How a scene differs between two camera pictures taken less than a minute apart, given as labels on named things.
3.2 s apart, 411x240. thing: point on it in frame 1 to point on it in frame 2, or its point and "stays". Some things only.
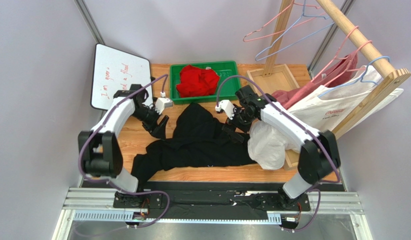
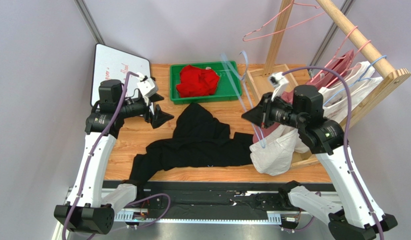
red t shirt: (196, 82) stays
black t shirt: (197, 140) stays
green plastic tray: (229, 89) stays
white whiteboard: (115, 70) stays
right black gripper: (235, 124) to (266, 110)
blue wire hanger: (258, 58) to (228, 64)
